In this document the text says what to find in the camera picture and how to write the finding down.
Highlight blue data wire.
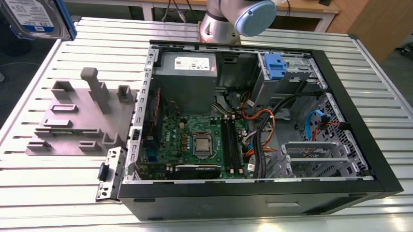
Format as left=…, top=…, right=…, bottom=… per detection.
left=303, top=109, right=330, bottom=143

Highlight hard disk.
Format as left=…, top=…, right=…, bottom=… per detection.
left=0, top=0, right=77, bottom=41

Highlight silver disk bay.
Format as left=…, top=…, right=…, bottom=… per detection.
left=280, top=141, right=369, bottom=178

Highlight green motherboard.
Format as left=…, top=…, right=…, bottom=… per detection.
left=136, top=115, right=255, bottom=181

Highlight CPU socket with metal cover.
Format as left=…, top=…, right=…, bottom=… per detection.
left=191, top=131, right=218, bottom=160

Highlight grey power supply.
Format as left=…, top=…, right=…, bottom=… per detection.
left=151, top=52, right=218, bottom=116

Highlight silver CPU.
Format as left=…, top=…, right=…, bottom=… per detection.
left=194, top=139, right=212, bottom=152

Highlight black RAM slot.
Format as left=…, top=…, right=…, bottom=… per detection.
left=220, top=115, right=235, bottom=174
left=228, top=115, right=244, bottom=175

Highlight silver optical drive cage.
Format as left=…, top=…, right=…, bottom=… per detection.
left=251, top=51, right=327, bottom=107

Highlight black graphics card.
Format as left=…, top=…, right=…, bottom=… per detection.
left=165, top=163, right=223, bottom=180

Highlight blue plastic drive latch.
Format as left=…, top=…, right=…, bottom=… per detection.
left=263, top=53, right=287, bottom=80

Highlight black PC case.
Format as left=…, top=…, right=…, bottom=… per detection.
left=95, top=40, right=405, bottom=222

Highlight grey parts rack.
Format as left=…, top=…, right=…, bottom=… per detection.
left=24, top=67, right=137, bottom=157

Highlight white metal desk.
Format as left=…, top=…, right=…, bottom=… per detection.
left=76, top=0, right=207, bottom=22

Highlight wooden desk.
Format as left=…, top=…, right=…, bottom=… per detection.
left=275, top=0, right=342, bottom=33

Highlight yellow and black power wires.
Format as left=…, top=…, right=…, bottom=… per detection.
left=211, top=101, right=242, bottom=117

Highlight orange wire bundle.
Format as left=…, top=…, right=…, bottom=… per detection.
left=242, top=109, right=279, bottom=158

